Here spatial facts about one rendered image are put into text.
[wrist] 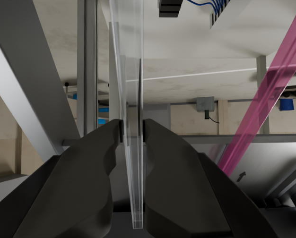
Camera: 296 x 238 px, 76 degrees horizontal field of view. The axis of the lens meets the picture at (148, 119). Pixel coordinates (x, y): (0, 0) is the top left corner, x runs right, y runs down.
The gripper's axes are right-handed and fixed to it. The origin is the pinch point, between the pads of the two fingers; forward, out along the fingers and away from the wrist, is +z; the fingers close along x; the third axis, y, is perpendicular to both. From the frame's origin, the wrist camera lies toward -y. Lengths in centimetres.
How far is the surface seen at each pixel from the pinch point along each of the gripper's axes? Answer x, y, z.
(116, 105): -6.9, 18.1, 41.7
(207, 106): 201, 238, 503
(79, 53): -13.5, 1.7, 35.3
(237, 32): 35, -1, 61
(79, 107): -13.3, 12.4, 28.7
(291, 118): 467, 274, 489
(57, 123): -8.0, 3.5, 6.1
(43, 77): -8.0, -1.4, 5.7
